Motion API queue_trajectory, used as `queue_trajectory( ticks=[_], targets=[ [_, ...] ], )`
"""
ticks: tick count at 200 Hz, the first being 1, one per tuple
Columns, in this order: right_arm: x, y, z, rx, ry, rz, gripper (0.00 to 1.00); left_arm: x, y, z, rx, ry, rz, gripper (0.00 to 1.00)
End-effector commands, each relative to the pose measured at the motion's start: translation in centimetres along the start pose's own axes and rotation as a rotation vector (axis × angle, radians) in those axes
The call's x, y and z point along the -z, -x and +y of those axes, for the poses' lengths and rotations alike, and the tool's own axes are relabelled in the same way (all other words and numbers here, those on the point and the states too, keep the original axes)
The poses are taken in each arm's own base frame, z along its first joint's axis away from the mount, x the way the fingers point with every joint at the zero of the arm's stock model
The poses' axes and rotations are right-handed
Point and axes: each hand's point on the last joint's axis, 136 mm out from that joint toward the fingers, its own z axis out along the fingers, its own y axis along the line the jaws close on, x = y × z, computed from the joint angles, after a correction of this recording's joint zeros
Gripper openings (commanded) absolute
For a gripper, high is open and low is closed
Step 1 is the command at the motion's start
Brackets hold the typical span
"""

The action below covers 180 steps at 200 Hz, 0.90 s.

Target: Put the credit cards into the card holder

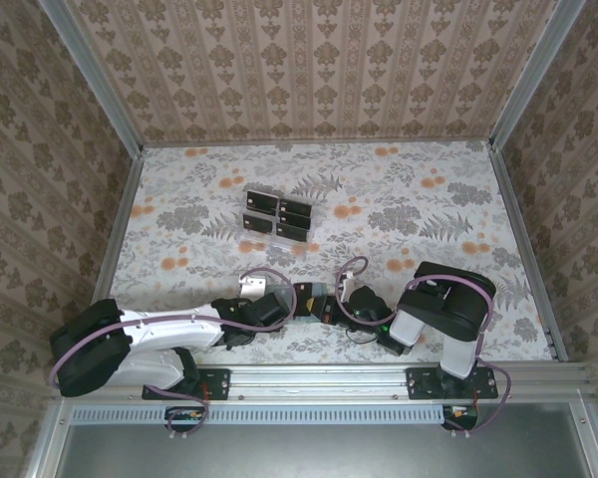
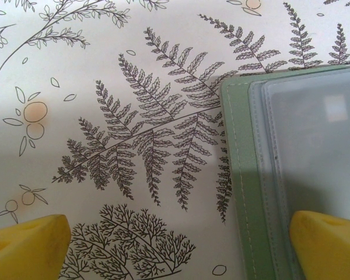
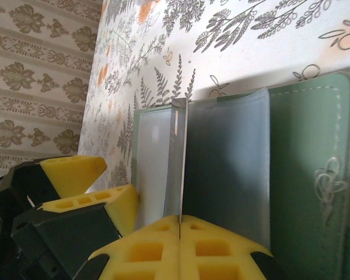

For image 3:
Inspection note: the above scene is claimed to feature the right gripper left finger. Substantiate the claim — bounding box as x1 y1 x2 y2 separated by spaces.
72 215 181 280

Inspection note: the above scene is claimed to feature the green card holder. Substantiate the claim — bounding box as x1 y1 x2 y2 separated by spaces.
133 69 350 280

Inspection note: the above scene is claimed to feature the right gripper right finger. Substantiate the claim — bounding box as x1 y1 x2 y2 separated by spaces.
180 214 291 280

